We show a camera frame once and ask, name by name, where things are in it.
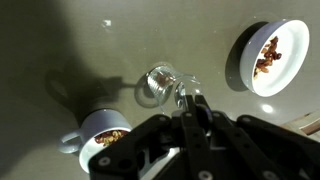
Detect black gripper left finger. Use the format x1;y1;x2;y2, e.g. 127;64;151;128
88;94;214;180

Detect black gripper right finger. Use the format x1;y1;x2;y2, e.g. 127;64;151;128
194;94;320;180

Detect clear glass cup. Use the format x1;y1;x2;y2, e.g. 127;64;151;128
145;64;201;113

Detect nut pieces inside glass cup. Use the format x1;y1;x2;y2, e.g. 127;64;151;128
156;73;170;85

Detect white ceramic bowl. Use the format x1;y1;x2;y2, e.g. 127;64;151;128
239;19;311;98

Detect nuts inside white mug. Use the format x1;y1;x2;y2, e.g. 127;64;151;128
94;129;130;148

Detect nuts and dried fruit pile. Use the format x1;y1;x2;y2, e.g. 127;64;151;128
253;35;283;80

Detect white ceramic mug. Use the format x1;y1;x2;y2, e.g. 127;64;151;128
57;108;134;175

